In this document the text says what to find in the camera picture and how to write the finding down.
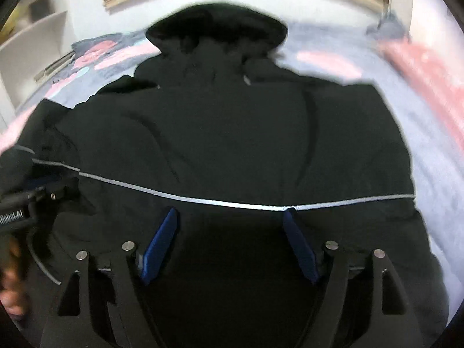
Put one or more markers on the grey blanket with pink patches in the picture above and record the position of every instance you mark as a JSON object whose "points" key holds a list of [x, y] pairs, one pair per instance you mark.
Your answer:
{"points": [[337, 54]]}

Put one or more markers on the pink folded quilt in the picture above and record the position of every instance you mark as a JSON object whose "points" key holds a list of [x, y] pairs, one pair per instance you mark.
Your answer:
{"points": [[438, 81]]}

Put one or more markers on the grey pillow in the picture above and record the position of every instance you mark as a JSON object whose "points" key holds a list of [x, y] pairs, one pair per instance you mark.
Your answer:
{"points": [[388, 28]]}

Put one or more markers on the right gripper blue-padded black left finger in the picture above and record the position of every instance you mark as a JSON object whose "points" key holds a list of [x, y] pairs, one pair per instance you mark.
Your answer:
{"points": [[97, 305]]}

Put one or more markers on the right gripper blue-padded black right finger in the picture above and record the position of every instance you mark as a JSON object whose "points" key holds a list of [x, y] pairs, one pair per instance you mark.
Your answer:
{"points": [[365, 306]]}

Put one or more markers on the black hooded jacket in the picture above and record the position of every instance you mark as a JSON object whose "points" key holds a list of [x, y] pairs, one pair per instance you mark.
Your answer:
{"points": [[213, 128]]}

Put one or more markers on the white bookshelf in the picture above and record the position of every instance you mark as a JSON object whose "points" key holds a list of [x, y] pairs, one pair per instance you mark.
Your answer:
{"points": [[36, 42]]}

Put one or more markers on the person's left hand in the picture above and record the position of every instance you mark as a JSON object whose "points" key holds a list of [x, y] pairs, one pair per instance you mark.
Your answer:
{"points": [[13, 292]]}

